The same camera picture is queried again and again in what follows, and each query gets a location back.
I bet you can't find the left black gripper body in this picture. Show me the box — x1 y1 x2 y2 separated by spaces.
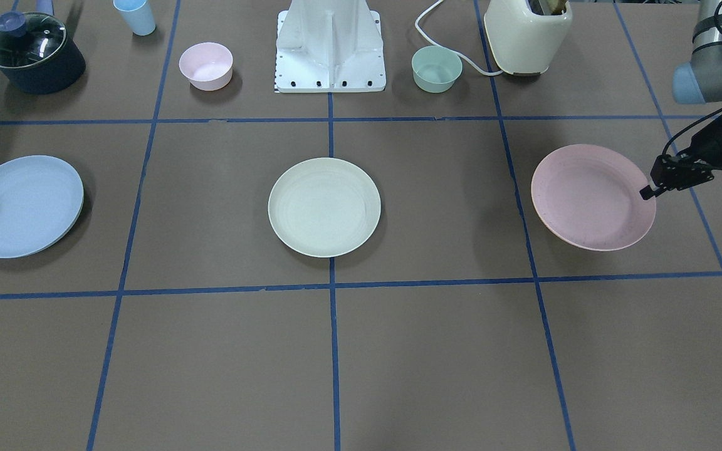
650 114 722 192

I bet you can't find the pink plate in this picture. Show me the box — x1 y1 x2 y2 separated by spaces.
530 145 657 252

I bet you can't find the light blue plate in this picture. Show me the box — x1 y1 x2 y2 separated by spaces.
0 156 84 259

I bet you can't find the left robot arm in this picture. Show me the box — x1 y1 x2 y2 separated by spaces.
640 1 722 200

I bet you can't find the cream toaster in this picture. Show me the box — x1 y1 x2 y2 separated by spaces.
483 1 573 76

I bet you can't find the mint green bowl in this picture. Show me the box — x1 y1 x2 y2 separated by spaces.
411 46 463 93

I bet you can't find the cream white plate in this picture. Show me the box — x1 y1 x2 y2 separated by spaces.
267 157 383 259

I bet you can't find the pink bowl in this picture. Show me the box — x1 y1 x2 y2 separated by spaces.
178 42 233 91

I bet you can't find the light blue cup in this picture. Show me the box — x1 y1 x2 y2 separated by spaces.
113 0 157 36

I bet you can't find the dark blue pot with lid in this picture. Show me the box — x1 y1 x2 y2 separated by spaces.
0 1 86 95

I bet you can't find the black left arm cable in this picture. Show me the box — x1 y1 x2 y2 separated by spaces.
661 100 722 157

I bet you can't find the white toaster power cord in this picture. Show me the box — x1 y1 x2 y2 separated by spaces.
415 0 503 77

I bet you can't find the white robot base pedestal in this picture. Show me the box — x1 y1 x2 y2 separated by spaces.
273 1 387 93

